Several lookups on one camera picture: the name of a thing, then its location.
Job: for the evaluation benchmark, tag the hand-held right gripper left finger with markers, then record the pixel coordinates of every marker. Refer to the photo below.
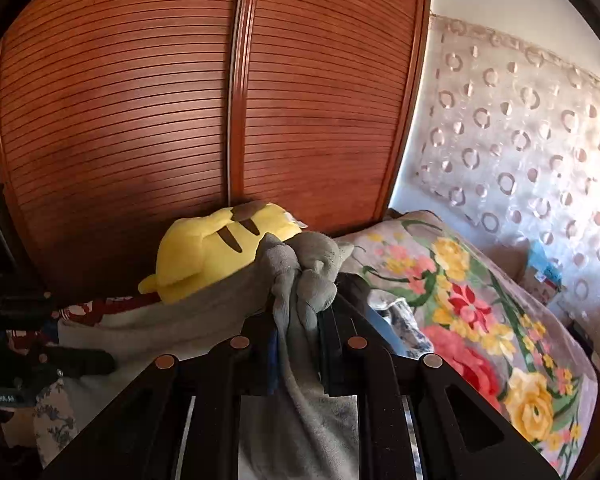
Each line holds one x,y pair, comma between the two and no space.
265,365

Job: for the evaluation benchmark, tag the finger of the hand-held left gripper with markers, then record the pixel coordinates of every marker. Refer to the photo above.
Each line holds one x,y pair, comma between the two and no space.
80,361
27,305

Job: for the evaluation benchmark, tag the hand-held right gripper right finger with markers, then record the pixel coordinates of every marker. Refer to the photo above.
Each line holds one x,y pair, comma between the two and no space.
334,360

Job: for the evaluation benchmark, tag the grey pants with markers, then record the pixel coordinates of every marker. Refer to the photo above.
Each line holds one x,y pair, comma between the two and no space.
295,280

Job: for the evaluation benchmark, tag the red patterned cloth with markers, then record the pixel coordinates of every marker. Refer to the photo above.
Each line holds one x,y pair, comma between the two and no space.
105,306

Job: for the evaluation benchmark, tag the blue and white patterned sheet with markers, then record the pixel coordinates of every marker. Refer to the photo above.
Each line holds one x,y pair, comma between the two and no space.
55,420

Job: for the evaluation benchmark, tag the yellow plush toy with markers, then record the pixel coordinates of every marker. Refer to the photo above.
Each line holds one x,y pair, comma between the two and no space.
210,255

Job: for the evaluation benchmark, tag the floral blanket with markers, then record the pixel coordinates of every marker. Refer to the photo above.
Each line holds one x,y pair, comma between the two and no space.
480,320

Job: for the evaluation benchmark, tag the blue and white package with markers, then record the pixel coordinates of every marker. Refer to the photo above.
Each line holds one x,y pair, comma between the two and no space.
545,270

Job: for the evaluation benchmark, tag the wooden slatted wardrobe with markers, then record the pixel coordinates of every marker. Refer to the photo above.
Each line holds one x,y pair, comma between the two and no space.
180,110

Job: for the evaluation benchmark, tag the sheer curtain with circles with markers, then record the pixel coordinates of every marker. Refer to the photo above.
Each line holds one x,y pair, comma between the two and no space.
520,150

